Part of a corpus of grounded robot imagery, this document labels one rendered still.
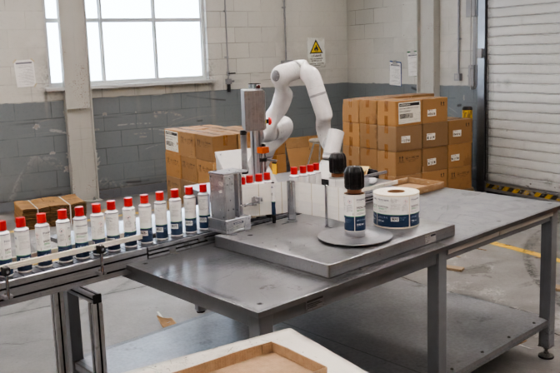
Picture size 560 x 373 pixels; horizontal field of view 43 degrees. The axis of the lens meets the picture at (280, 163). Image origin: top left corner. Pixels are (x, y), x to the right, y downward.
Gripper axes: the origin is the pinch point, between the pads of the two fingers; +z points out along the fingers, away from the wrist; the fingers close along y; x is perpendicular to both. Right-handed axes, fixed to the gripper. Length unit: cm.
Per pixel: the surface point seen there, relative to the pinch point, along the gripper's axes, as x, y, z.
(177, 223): -86, 2, 31
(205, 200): -75, 2, 19
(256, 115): -54, -1, -25
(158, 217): -96, 1, 31
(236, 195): -68, 14, 14
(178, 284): -109, 41, 51
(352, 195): -50, 62, 5
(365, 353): 10, 39, 73
